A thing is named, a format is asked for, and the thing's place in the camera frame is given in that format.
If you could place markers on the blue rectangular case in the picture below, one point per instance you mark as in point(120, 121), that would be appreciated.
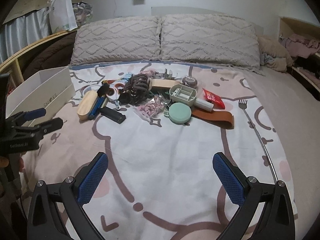
point(96, 107)

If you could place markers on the right beige pillow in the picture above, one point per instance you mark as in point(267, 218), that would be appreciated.
point(212, 38)

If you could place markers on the long metal fork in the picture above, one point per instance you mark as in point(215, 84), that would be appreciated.
point(243, 105)

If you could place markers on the red snack packet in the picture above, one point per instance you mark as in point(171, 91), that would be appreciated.
point(214, 99)

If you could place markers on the round mint green case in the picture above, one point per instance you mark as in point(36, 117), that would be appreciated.
point(179, 113)

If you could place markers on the sage green plastic tray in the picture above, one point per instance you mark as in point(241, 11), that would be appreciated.
point(183, 94)

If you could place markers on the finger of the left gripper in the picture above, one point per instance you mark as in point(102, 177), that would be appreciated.
point(41, 129)
point(22, 117)

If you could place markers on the white tube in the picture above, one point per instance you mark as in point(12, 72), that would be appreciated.
point(203, 104)

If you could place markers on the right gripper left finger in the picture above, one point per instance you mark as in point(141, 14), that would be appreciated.
point(44, 219)

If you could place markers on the white shoe box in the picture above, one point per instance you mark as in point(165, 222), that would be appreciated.
point(50, 89)

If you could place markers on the flat wooden piece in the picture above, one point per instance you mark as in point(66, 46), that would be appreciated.
point(163, 83)

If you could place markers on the dark washi tape roll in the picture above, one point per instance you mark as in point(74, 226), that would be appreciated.
point(189, 81)

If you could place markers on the oval wooden block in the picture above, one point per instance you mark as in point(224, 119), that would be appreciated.
point(86, 105)

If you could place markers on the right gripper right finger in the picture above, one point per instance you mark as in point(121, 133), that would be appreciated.
point(276, 220)

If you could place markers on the wooden shelf headboard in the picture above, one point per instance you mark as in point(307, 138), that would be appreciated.
point(16, 62)

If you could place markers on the beige pillow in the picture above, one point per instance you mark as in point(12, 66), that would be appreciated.
point(120, 39)
point(212, 38)

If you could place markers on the black rectangular case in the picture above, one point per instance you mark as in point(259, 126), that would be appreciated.
point(112, 115)

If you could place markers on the grey curtain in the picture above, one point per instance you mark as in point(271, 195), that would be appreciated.
point(23, 31)

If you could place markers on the white orange scissors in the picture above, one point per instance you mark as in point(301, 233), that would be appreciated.
point(113, 93)

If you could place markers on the bag of pink beads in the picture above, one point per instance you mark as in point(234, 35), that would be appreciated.
point(150, 108)

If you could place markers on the left beige pillow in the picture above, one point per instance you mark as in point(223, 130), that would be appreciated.
point(120, 39)

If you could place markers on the cartoon print blanket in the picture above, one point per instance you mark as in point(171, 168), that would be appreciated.
point(160, 183)

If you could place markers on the person left hand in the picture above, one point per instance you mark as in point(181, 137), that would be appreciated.
point(21, 162)

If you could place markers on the brown blanket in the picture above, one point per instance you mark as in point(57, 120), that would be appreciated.
point(57, 54)

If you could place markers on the white paper shopping bag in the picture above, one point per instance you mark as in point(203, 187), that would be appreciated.
point(61, 15)

